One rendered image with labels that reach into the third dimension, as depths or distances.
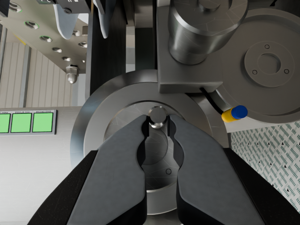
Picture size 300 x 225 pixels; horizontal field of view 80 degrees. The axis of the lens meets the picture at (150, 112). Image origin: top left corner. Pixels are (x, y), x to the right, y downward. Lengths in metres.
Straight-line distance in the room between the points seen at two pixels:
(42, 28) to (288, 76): 0.40
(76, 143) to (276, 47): 0.21
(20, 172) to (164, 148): 0.51
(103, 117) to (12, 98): 2.47
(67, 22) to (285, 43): 0.22
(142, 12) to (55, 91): 2.02
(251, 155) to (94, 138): 0.28
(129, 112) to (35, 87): 2.42
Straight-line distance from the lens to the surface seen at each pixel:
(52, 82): 2.50
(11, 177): 0.63
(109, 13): 0.23
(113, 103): 0.17
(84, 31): 0.39
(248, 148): 0.38
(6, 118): 0.64
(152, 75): 0.18
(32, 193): 0.60
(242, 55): 0.21
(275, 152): 0.32
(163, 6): 0.17
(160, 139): 0.15
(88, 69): 0.20
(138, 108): 0.15
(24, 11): 0.40
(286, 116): 0.21
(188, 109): 0.17
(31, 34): 0.46
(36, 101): 2.50
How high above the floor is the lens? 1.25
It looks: 10 degrees down
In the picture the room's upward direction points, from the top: 179 degrees clockwise
